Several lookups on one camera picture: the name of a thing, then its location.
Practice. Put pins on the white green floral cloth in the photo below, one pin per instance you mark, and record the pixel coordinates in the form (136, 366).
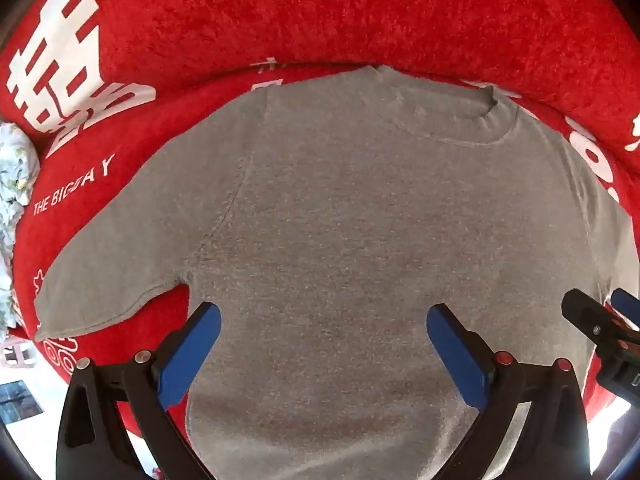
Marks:
(20, 167)

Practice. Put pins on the red seat cushion white lettering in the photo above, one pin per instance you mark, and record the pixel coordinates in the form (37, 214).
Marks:
(130, 159)

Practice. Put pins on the grey knit sweater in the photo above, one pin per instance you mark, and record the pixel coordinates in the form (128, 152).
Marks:
(350, 239)

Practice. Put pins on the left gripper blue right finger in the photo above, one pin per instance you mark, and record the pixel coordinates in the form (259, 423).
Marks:
(553, 443)

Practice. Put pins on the red back cushion white characters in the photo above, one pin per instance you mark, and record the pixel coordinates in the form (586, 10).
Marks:
(578, 56)

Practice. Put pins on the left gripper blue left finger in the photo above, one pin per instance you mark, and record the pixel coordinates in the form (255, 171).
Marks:
(93, 441)

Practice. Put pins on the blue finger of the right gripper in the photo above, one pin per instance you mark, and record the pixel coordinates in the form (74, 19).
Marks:
(627, 305)
(589, 316)

